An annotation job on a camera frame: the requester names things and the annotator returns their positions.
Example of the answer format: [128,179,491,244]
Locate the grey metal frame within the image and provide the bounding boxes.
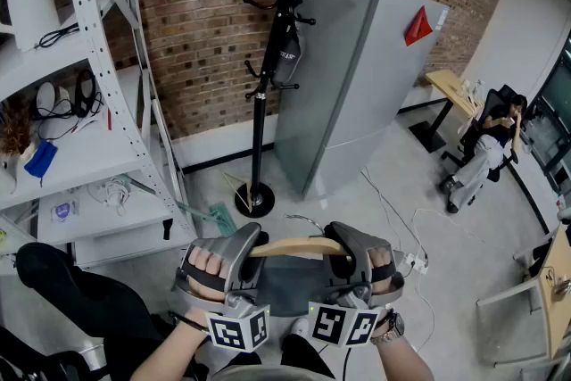
[476,276,559,367]

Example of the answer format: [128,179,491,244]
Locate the white power strip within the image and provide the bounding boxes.
[403,253,429,276]

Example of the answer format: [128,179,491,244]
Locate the black framed glass door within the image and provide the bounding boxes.
[521,30,571,193]

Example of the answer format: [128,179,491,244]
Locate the silver wristwatch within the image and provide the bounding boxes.
[369,311,406,347]

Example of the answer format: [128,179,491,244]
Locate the blue cloth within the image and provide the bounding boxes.
[23,138,59,188]

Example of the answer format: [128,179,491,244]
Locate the wipes packet with purple label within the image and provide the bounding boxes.
[49,199,80,224]

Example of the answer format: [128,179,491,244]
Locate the tangled black cable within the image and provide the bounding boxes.
[37,102,104,140]

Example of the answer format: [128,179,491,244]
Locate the black office chair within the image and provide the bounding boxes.
[0,241,169,381]
[441,84,522,184]

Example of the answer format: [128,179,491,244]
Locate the thin black cable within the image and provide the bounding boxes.
[34,22,80,49]

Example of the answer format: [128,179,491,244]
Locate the black wrist band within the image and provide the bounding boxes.
[168,311,211,334]

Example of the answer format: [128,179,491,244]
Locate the white vase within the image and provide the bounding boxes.
[0,154,19,195]

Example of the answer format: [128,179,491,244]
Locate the silver refrigerator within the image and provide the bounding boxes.
[272,0,451,202]

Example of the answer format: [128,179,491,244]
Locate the person's white shoe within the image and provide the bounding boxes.
[289,317,310,338]

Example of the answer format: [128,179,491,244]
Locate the white floor cable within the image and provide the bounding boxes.
[360,167,499,264]

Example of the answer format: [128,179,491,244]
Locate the teal flat mop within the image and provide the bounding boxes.
[118,173,237,237]

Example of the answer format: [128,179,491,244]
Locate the black coat rack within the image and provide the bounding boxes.
[235,0,363,219]

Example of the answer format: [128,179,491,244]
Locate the person's light shirt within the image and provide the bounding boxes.
[209,363,322,381]

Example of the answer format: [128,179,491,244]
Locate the dark grey cap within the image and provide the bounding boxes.
[272,24,304,87]

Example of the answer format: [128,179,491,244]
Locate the wooden desk with black leg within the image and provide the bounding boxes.
[408,69,486,153]

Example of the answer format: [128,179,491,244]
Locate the grey garment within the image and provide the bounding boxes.
[256,253,334,318]

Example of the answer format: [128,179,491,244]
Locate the light wooden table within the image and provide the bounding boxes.
[537,222,571,360]

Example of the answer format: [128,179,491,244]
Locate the white metal shelving unit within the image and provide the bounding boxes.
[0,0,197,269]

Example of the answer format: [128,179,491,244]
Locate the dried brown plant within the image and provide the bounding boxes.
[0,95,35,157]

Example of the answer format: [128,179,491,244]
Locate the person's left forearm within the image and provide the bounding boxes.
[128,308,215,381]

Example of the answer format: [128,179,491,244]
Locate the red triangular sticker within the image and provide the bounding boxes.
[403,5,434,47]

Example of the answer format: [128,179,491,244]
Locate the white round device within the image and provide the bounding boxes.
[35,80,72,118]

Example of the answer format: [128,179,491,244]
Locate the person's right hand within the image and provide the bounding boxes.
[369,247,397,295]

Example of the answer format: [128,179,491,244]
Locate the person's left hand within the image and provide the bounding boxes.
[186,245,229,301]

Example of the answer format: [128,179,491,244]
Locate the person's black trousers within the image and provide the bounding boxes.
[191,333,336,381]

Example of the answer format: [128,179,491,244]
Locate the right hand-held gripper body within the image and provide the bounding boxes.
[308,252,406,348]

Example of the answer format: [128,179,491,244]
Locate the wooden hanger with metal hook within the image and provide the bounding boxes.
[249,213,350,258]

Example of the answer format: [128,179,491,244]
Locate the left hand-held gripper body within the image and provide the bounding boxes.
[171,252,272,354]

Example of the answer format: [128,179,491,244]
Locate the wooden triangle frame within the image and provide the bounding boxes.
[222,170,254,215]

